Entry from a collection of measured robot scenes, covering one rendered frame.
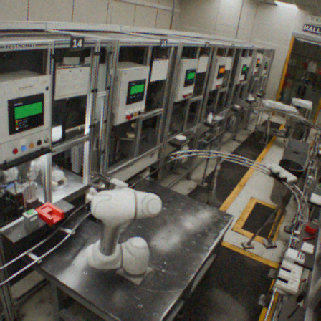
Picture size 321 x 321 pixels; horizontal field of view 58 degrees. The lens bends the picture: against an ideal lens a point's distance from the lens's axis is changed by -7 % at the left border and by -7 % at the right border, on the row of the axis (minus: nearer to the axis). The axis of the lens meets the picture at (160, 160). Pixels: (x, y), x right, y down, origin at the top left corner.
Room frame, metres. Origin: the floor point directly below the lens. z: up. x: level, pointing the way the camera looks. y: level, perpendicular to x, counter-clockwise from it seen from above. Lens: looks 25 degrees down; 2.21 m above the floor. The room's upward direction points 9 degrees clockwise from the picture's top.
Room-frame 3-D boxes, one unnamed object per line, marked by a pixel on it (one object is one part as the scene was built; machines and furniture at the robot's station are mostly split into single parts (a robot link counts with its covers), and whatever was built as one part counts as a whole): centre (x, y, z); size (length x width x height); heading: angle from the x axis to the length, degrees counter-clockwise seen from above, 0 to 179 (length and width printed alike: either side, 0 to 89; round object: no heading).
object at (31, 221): (1.45, 0.75, 0.97); 0.08 x 0.08 x 0.12; 64
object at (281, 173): (3.04, -1.36, 0.84); 0.37 x 0.14 x 0.10; 32
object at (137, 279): (1.48, 0.04, 0.71); 0.22 x 0.18 x 0.06; 154
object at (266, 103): (6.66, -2.46, 0.48); 0.88 x 0.56 x 0.96; 82
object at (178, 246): (1.89, 0.05, 0.66); 1.50 x 1.06 x 0.04; 154
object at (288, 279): (1.46, -0.97, 0.84); 0.37 x 0.14 x 0.10; 154
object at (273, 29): (10.11, -1.51, 1.65); 3.78 x 0.08 x 3.30; 64
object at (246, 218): (3.35, -1.45, 0.01); 1.00 x 0.55 x 0.01; 154
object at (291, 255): (1.57, -1.02, 0.92); 0.13 x 0.10 x 0.09; 64
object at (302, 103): (7.62, -3.39, 0.48); 0.84 x 0.58 x 0.97; 162
